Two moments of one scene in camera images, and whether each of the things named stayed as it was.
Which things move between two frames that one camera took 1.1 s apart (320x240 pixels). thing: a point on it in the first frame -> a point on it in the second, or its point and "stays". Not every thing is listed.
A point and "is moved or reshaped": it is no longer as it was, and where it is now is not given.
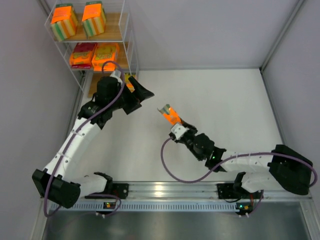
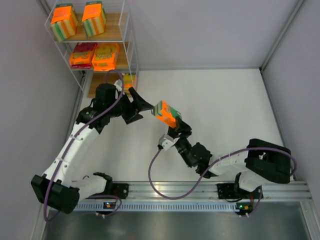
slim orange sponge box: x=170 y=114 is moved or reshaped
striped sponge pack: x=93 y=18 stays
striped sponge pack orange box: x=64 y=23 stays
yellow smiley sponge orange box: x=104 y=52 stays
